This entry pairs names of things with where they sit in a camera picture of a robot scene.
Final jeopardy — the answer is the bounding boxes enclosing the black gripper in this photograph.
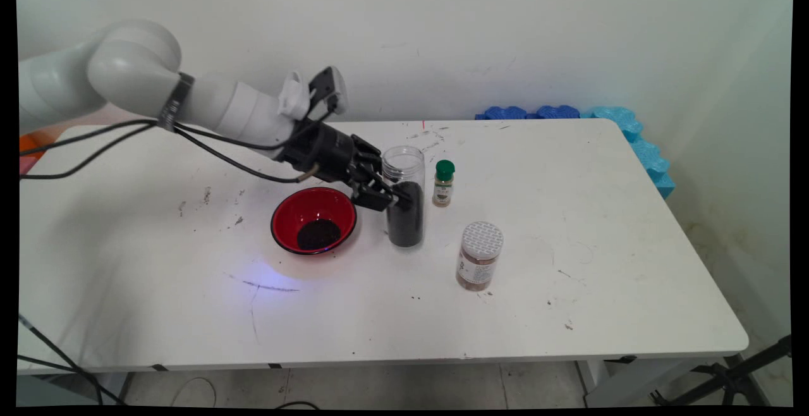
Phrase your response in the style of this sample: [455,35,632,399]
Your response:
[275,119,415,213]

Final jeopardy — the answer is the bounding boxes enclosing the clear jar with black seeds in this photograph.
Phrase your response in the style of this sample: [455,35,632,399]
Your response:
[381,145,426,249]

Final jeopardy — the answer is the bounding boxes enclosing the red bowl with black rim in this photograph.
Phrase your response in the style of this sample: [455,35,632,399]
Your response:
[271,187,358,256]

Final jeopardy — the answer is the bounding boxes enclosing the small spice bottle green cap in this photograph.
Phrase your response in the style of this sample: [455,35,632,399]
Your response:
[432,160,456,208]

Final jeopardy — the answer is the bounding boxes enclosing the black seeds heap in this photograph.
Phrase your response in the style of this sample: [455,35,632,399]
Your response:
[297,218,343,252]

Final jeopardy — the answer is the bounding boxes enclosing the peanut jar with white lid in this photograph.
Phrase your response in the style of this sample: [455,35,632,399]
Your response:
[456,221,504,291]

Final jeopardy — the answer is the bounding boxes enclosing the light blue foam mat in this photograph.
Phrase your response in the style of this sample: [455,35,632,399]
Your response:
[581,106,676,200]

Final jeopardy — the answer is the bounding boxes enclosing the white table leg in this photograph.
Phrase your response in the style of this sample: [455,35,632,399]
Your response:
[578,358,727,407]
[95,372,135,405]

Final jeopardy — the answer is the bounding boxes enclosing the orange box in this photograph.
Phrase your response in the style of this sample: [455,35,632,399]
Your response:
[19,130,50,159]

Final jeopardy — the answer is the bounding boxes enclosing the black tripod stand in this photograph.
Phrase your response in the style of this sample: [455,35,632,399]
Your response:
[651,334,792,406]

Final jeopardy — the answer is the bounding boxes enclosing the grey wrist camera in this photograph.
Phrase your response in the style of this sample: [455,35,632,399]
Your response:
[308,66,349,117]

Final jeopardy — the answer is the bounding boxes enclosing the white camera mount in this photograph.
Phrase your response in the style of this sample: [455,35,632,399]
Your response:
[278,71,312,121]

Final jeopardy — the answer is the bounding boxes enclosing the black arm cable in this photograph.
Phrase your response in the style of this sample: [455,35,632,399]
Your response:
[19,124,317,184]
[19,97,339,156]

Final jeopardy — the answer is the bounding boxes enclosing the black velcro strap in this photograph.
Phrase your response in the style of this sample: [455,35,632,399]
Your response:
[158,73,195,133]

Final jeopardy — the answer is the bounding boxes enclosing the grey floor cable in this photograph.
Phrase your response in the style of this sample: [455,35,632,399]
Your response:
[171,376,219,407]

